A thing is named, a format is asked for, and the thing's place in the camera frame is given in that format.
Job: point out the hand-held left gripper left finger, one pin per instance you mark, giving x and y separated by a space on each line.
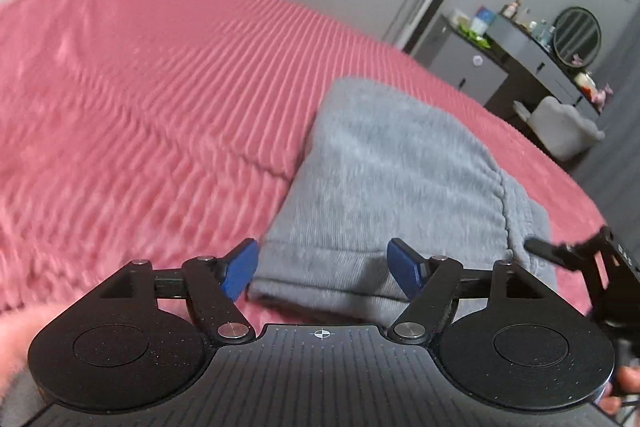
240 269

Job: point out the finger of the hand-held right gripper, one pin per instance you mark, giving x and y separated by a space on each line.
545 249

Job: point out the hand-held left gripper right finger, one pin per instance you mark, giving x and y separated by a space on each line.
405 267

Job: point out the grey sweat pants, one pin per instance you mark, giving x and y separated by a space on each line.
390 167

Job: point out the person's right hand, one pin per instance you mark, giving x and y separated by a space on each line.
629 379

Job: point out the grey curtain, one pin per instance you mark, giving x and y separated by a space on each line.
622 157

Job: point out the white shell-back chair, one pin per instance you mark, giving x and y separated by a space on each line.
560 127

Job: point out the pink plush toy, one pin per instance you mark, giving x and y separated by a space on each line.
602 94

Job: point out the white round bowl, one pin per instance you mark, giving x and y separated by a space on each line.
585 81

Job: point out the grey vanity dresser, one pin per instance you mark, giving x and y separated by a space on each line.
530 57

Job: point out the grey cabinet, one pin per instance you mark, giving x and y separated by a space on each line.
470 67

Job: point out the pink ribbed bedspread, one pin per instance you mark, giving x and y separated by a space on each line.
125 107

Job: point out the blue cosmetic bottle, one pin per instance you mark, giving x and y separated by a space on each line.
542 32
551 38

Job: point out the round black-framed mirror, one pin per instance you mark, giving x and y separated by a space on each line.
575 34

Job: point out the green leafy items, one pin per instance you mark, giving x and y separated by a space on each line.
475 37

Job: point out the blue and white box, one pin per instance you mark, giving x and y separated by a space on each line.
482 21

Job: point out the peach cosmetic bottle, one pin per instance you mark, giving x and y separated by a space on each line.
510 10

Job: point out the white round container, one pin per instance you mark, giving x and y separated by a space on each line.
459 16

